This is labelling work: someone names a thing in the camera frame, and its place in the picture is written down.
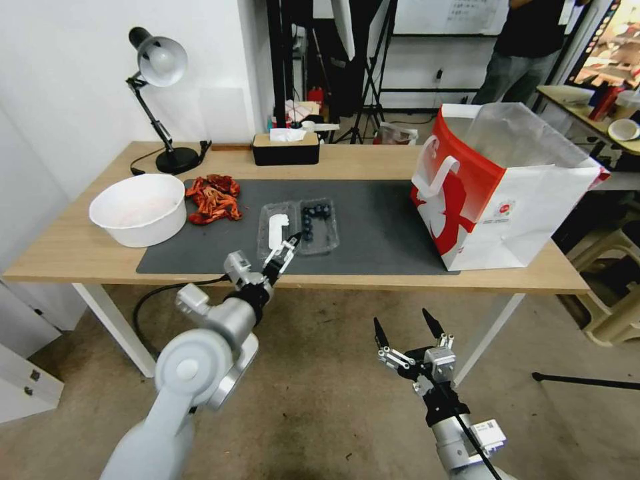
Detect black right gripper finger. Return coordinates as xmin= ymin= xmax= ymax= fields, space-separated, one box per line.
xmin=422 ymin=307 xmax=457 ymax=350
xmin=373 ymin=317 xmax=417 ymax=373

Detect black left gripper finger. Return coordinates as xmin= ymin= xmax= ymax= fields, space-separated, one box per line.
xmin=263 ymin=231 xmax=303 ymax=267
xmin=271 ymin=239 xmax=301 ymax=274

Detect clear plastic takeout container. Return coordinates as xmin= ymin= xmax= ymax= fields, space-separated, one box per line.
xmin=257 ymin=197 xmax=341 ymax=261

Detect black tissue box wooden lid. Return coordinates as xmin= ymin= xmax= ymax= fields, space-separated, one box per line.
xmin=251 ymin=132 xmax=321 ymax=167

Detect red white takeout bag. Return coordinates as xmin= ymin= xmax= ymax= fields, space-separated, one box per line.
xmin=411 ymin=102 xmax=612 ymax=272

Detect clear bag red contents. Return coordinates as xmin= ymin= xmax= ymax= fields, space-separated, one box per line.
xmin=378 ymin=121 xmax=419 ymax=147

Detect white label sticker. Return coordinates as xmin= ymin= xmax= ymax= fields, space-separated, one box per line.
xmin=267 ymin=213 xmax=292 ymax=250

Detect red crawfish shell pile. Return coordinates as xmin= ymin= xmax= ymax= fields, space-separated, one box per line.
xmin=185 ymin=173 xmax=244 ymax=226

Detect grey desk mat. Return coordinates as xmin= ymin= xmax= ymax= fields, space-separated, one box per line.
xmin=135 ymin=179 xmax=461 ymax=276

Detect white paper bowl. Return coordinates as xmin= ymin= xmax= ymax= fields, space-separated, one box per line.
xmin=89 ymin=173 xmax=188 ymax=249

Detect red white striped box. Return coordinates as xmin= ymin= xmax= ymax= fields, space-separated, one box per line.
xmin=285 ymin=99 xmax=321 ymax=123

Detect black desk lamp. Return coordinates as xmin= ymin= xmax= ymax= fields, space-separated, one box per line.
xmin=125 ymin=25 xmax=201 ymax=176

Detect black floor pole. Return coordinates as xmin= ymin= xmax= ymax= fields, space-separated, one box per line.
xmin=531 ymin=371 xmax=640 ymax=390

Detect beige plastic stool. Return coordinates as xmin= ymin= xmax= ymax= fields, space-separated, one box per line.
xmin=565 ymin=219 xmax=640 ymax=346

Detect black tripod stand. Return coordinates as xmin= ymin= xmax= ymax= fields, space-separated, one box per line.
xmin=332 ymin=0 xmax=401 ymax=146

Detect wooden desk white legs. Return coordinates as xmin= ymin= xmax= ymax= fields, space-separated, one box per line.
xmin=1 ymin=141 xmax=592 ymax=386

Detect white softbox panel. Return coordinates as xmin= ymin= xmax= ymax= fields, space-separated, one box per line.
xmin=332 ymin=0 xmax=357 ymax=61

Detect white cabinet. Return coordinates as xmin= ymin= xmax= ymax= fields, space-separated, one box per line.
xmin=0 ymin=279 xmax=66 ymax=426

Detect beige side table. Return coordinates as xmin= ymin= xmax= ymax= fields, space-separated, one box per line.
xmin=535 ymin=85 xmax=640 ymax=176

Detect small white bowl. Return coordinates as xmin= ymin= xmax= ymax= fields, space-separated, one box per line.
xmin=608 ymin=119 xmax=640 ymax=142

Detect whiteboard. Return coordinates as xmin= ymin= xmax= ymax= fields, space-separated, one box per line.
xmin=389 ymin=0 xmax=511 ymax=36

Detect red bottle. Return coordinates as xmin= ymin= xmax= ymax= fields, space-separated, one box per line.
xmin=589 ymin=85 xmax=621 ymax=122

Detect white lidded cup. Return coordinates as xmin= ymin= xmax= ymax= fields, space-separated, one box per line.
xmin=613 ymin=89 xmax=640 ymax=121

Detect person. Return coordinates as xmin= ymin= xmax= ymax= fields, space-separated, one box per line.
xmin=472 ymin=0 xmax=591 ymax=106

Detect colourful display screen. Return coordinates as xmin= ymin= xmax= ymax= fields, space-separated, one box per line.
xmin=575 ymin=0 xmax=640 ymax=91

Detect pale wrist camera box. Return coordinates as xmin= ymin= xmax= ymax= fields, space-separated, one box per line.
xmin=222 ymin=251 xmax=264 ymax=289
xmin=423 ymin=347 xmax=457 ymax=385

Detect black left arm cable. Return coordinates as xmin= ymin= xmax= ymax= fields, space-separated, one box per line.
xmin=132 ymin=273 xmax=232 ymax=361

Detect black lamp cable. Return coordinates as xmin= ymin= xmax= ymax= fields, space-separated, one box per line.
xmin=130 ymin=145 xmax=166 ymax=176

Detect black metal frame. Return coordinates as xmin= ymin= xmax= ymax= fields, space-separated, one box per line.
xmin=267 ymin=0 xmax=311 ymax=117

